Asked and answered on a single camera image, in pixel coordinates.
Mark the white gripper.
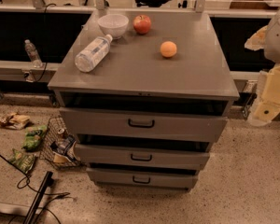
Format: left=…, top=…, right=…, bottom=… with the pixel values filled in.
left=245, top=25, right=280, bottom=127

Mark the orange fruit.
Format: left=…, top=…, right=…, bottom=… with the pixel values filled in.
left=160, top=41, right=177, bottom=58

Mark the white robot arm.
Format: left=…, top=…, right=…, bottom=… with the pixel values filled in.
left=245, top=9, right=280, bottom=126

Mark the clear plastic water bottle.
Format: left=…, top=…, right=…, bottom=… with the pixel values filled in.
left=75, top=35, right=113, bottom=73

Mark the small standing water bottle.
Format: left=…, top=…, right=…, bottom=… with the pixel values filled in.
left=24, top=39, right=43, bottom=68

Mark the grey drawer cabinet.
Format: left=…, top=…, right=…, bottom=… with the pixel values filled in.
left=47, top=10, right=241, bottom=192

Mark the top grey drawer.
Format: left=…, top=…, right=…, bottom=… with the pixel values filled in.
left=60, top=107, right=227, bottom=143

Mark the grey drawer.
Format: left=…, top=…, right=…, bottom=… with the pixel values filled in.
left=74, top=145, right=209, bottom=170
left=60, top=107, right=227, bottom=143
left=86, top=168, right=198, bottom=189

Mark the red apple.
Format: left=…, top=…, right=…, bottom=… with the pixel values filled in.
left=133, top=15, right=151, bottom=35

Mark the white bowl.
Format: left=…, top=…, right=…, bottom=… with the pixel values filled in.
left=97, top=14, right=129, bottom=39

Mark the middle grey drawer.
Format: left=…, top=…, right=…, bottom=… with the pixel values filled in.
left=74, top=145, right=209, bottom=170

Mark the bottom grey drawer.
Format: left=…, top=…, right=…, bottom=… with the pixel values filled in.
left=86, top=168, right=198, bottom=189

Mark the soda can in basket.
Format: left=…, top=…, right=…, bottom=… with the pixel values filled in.
left=57, top=128, right=66, bottom=138

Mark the snack bag in basket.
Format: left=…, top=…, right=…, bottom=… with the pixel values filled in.
left=50, top=135, right=77, bottom=162

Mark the green chip bag upper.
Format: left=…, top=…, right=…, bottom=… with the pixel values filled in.
left=21, top=125, right=48, bottom=152

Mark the green chip bag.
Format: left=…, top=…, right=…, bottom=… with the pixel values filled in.
left=8, top=149, right=36, bottom=175
left=21, top=125, right=48, bottom=152

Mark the black bar on floor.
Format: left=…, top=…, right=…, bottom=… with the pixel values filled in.
left=23, top=171, right=53, bottom=224

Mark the green chip bag lower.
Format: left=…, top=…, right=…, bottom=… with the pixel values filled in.
left=8, top=149, right=36, bottom=175

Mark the brown snack wrapper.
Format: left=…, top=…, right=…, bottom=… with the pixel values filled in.
left=0, top=113, right=30, bottom=130

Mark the wire mesh basket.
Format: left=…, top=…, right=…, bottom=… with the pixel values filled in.
left=40, top=117, right=81, bottom=170

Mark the black floor cable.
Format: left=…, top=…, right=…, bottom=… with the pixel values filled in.
left=0, top=147, right=71, bottom=224

